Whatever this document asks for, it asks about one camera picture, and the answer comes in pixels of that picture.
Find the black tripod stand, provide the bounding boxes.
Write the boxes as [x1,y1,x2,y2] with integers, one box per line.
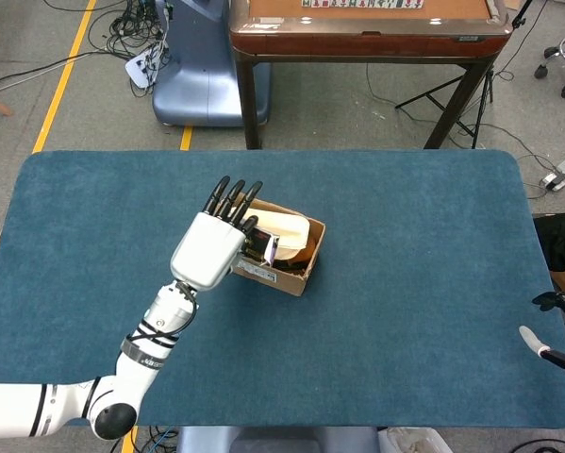
[394,0,536,150]

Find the black floor cable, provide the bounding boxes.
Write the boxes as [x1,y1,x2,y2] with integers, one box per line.
[0,49,123,92]

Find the chrome wheeled stool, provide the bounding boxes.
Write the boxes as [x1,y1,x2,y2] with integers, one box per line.
[534,33,565,100]

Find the white foam tray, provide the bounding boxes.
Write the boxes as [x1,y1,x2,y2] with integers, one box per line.
[248,210,310,261]

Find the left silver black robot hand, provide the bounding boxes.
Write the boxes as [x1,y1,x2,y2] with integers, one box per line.
[169,176,264,292]

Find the face-up mahjong tile row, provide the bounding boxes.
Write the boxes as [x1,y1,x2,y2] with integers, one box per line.
[302,0,424,9]

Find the black carton with gold print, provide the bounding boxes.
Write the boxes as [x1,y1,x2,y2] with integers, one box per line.
[243,227,281,268]

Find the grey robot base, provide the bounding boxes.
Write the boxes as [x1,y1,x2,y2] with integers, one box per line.
[175,426,381,453]

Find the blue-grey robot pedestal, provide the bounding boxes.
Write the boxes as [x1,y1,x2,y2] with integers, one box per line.
[152,0,273,128]

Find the white plastic bag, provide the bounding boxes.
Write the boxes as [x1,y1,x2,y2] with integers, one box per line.
[378,427,453,453]

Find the white power strip with plugs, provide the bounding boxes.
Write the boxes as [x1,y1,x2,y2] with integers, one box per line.
[125,44,163,90]

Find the brown mahjong table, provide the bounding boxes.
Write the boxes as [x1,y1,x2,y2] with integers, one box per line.
[228,0,509,150]

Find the white power strip with switches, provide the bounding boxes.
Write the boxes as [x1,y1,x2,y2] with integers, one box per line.
[540,158,565,193]

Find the blue carpet table mat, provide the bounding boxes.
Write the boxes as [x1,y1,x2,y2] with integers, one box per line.
[0,149,565,428]

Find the tangled black cable bundle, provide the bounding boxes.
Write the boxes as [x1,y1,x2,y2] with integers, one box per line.
[88,0,170,98]

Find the brown cardboard shipping box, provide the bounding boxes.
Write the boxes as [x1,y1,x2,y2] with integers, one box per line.
[229,195,327,298]

